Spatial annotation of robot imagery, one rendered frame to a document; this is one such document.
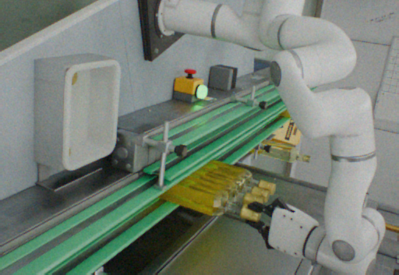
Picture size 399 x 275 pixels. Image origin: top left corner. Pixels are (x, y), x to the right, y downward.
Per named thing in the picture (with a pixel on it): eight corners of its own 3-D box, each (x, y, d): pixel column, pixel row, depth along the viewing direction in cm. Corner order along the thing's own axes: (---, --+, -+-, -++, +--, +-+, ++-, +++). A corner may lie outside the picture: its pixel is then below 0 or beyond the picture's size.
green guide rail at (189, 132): (145, 144, 110) (173, 153, 107) (145, 140, 110) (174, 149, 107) (307, 69, 263) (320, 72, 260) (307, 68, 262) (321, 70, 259)
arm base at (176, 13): (151, -6, 116) (205, 3, 111) (174, -29, 124) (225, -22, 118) (160, 44, 127) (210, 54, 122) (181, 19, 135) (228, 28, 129)
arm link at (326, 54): (266, 19, 96) (300, 24, 83) (320, 10, 100) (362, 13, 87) (270, 82, 101) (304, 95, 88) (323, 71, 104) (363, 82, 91)
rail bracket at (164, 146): (132, 181, 109) (177, 197, 104) (137, 115, 104) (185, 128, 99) (139, 178, 111) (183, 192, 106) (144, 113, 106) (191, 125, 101)
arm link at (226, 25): (207, 41, 118) (265, 53, 112) (217, -9, 115) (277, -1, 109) (220, 43, 127) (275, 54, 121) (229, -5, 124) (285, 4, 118)
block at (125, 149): (108, 167, 111) (132, 174, 108) (111, 131, 108) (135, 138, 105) (118, 163, 114) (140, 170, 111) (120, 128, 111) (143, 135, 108)
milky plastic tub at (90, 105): (33, 163, 95) (65, 174, 92) (34, 58, 89) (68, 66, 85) (86, 142, 111) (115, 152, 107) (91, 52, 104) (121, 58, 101)
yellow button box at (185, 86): (171, 98, 146) (192, 103, 143) (174, 75, 144) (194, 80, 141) (181, 95, 152) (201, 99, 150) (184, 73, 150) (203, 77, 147)
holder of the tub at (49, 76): (33, 184, 97) (60, 195, 94) (34, 58, 89) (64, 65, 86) (84, 162, 112) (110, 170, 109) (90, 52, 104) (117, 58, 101)
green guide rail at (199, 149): (143, 172, 112) (170, 181, 109) (143, 168, 112) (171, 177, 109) (305, 82, 265) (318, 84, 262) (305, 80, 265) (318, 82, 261)
